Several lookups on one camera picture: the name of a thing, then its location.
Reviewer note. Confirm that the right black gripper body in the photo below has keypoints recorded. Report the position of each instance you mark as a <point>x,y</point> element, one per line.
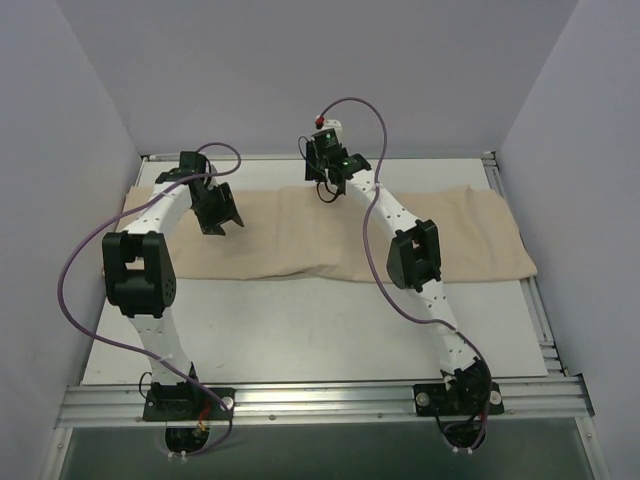
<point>314,166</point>

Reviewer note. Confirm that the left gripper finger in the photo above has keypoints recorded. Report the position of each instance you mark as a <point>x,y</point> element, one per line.
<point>211,220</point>
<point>231,213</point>

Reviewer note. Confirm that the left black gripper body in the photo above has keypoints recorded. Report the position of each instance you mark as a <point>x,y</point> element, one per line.
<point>218,206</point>

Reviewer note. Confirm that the beige cloth surgical wrap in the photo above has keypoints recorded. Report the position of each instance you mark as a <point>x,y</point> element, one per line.
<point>289,231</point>

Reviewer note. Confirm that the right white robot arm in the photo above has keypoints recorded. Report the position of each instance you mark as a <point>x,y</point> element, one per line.
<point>413,260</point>

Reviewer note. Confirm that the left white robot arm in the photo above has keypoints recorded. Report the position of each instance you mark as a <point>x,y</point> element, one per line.
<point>139,275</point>

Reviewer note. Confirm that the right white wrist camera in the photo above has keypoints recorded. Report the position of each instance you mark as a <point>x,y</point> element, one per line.
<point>322,123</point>

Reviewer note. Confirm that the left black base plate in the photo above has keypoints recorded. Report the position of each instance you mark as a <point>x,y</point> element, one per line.
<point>184,402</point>

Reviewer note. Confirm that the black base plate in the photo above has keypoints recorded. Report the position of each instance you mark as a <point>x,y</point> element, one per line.
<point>184,402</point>
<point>455,400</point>

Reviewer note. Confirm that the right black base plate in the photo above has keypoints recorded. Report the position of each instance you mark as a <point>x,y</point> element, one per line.
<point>455,400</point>

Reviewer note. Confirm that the aluminium front rail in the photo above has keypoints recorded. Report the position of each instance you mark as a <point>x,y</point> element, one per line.
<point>330,403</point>

